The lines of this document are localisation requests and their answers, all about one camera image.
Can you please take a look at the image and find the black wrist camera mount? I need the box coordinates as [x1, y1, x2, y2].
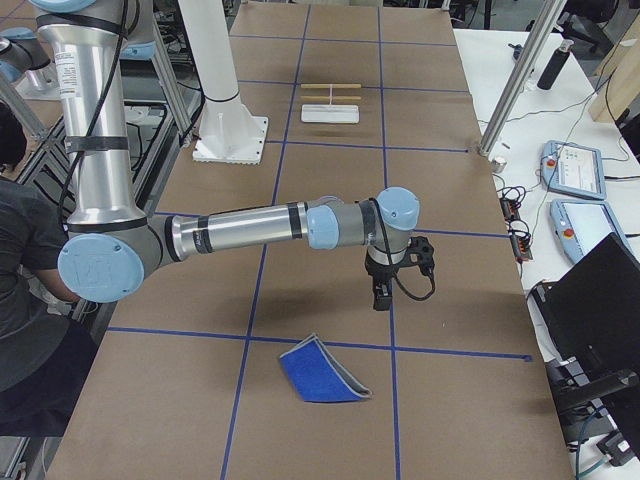
[403, 236, 435, 278]

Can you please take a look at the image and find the blue grey towel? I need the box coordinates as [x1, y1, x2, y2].
[279, 333, 372, 403]

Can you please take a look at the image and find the blue teach pendant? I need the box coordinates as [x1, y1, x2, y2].
[550, 199, 629, 264]
[541, 140, 606, 200]

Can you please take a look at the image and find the left aluminium frame strut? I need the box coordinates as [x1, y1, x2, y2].
[151, 16, 192, 147]

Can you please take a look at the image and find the upper blue teach pendant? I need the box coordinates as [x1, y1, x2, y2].
[541, 140, 606, 200]

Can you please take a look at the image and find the second grey blue robot arm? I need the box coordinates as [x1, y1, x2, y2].
[1, 27, 51, 83]

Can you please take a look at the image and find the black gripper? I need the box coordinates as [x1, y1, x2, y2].
[365, 248, 406, 311]

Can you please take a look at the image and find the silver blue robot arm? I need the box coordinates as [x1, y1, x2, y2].
[35, 1, 434, 311]

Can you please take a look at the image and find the person in dark shirt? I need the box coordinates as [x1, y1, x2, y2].
[0, 102, 99, 424]

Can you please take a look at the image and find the lower blue teach pendant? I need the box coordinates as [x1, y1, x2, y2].
[550, 199, 629, 264]

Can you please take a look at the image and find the black water bottle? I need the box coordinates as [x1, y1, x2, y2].
[537, 39, 574, 90]

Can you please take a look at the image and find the white wooden towel rack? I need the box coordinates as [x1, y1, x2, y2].
[300, 83, 362, 124]

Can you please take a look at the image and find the black monitor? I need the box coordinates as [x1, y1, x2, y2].
[531, 233, 639, 433]

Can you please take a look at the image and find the black orange adapter box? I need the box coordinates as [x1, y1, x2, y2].
[499, 197, 533, 263]

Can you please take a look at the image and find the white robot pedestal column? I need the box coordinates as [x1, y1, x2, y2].
[179, 0, 269, 165]

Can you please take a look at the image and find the black office chair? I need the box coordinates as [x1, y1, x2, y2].
[560, 0, 620, 53]

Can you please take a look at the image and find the wooden board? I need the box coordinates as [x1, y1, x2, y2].
[589, 1, 639, 122]

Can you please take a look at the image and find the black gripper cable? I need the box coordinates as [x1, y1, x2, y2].
[369, 198, 437, 302]

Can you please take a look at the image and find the aluminium frame post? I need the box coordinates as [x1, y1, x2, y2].
[478, 0, 566, 157]

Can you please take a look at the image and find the small silver metal cylinder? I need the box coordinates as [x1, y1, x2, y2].
[490, 156, 507, 174]

